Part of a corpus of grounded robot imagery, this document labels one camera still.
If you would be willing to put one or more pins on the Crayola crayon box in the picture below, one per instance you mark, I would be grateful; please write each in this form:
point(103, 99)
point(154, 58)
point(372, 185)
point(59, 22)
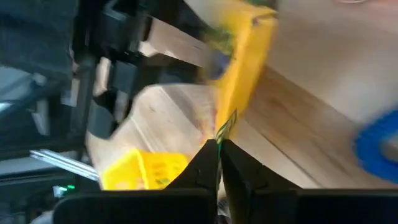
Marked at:
point(245, 62)

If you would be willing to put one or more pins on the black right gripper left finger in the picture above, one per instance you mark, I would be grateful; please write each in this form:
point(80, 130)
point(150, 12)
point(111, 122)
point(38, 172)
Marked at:
point(202, 171)

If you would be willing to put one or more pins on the yellow plastic basket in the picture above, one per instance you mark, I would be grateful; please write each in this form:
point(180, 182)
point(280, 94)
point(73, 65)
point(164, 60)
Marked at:
point(140, 171)

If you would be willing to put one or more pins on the blue spiral coil band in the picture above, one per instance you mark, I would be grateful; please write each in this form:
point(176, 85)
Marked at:
point(367, 149)

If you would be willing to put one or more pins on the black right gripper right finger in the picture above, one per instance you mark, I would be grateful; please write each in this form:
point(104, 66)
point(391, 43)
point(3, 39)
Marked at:
point(239, 177)

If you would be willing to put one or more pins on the silver frame bracket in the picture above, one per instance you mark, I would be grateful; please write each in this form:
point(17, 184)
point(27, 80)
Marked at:
point(62, 163)

